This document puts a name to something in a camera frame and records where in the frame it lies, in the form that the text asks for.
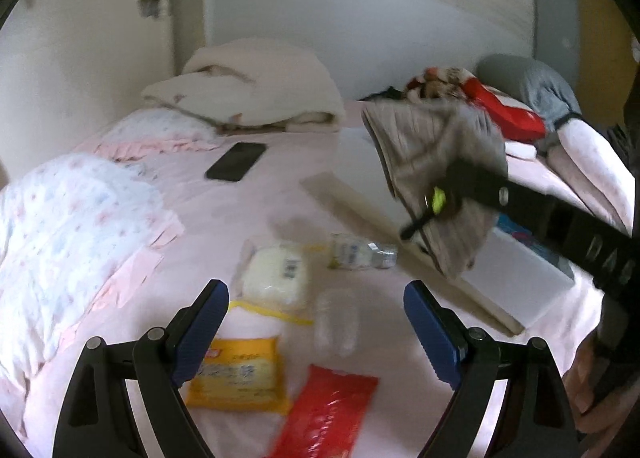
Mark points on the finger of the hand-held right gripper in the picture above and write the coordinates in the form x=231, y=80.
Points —
x=472, y=182
x=422, y=227

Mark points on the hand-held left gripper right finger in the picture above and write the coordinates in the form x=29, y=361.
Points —
x=431, y=338

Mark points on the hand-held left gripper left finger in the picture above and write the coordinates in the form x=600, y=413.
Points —
x=199, y=338

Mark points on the grey striped cloth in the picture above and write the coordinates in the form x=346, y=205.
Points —
x=425, y=147

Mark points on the white cardboard box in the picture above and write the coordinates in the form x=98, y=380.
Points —
x=515, y=283

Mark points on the person's right hand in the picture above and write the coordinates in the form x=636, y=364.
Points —
x=585, y=378

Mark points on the blue packet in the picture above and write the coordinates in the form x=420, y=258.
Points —
x=525, y=238

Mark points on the yellow snack packet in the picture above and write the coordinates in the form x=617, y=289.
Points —
x=240, y=378

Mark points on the small clear plastic bottle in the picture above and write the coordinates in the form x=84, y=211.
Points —
x=352, y=252

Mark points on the red patterned bag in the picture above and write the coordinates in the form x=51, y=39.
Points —
x=520, y=117

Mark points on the clear plastic cup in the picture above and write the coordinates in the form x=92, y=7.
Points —
x=336, y=323

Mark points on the white bun packet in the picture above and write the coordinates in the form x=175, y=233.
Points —
x=275, y=275

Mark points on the grey cushion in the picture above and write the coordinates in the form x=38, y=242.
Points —
x=540, y=82

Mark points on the red snack packet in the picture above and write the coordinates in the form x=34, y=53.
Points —
x=325, y=413

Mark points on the pink bed sheet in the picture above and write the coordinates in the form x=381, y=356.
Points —
x=260, y=208

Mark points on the large floral pillow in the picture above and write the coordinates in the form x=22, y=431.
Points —
x=75, y=238

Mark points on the black smartphone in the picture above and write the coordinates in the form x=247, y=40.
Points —
x=236, y=161

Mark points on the white wardrobe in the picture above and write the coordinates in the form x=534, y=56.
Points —
x=350, y=12

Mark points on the small floral pillow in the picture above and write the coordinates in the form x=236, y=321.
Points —
x=150, y=130

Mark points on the cream fleece blanket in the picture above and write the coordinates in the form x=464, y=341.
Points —
x=240, y=82

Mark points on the white padded headboard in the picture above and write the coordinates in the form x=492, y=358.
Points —
x=75, y=62

